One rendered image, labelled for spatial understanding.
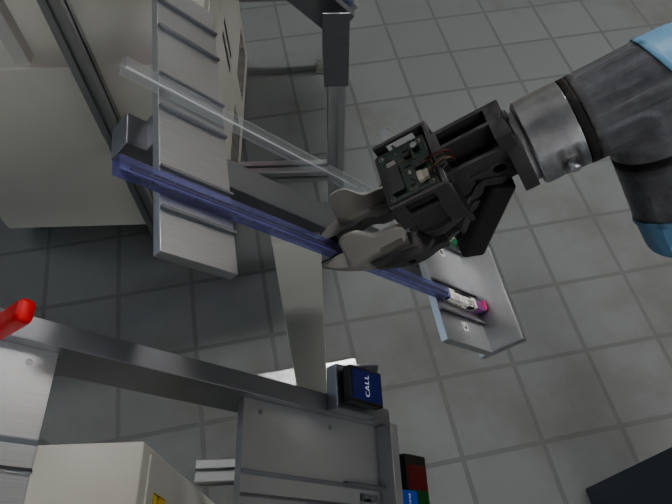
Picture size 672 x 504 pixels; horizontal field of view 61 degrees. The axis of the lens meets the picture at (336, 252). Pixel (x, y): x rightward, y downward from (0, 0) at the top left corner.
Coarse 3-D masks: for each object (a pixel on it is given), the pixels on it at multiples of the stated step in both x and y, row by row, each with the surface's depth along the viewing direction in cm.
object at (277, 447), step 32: (256, 416) 56; (288, 416) 59; (320, 416) 62; (256, 448) 55; (288, 448) 58; (320, 448) 60; (352, 448) 64; (256, 480) 53; (288, 480) 56; (320, 480) 58; (352, 480) 62
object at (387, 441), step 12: (384, 432) 67; (396, 432) 67; (384, 444) 66; (396, 444) 66; (384, 456) 65; (396, 456) 65; (384, 468) 65; (396, 468) 64; (384, 480) 64; (396, 480) 63; (384, 492) 64; (396, 492) 62
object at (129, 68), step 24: (120, 72) 48; (144, 72) 48; (168, 96) 50; (192, 96) 52; (216, 120) 54; (240, 120) 55; (264, 144) 57; (288, 144) 59; (312, 168) 62; (336, 168) 64; (360, 192) 67
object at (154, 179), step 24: (120, 168) 41; (144, 168) 43; (168, 192) 44; (192, 192) 45; (240, 216) 48; (264, 216) 50; (288, 240) 53; (312, 240) 54; (432, 288) 67; (480, 312) 75
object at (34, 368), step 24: (0, 360) 42; (24, 360) 44; (48, 360) 45; (0, 384) 42; (24, 384) 43; (48, 384) 44; (0, 408) 41; (24, 408) 42; (0, 432) 41; (24, 432) 42; (0, 456) 40; (24, 456) 41; (0, 480) 39; (24, 480) 40
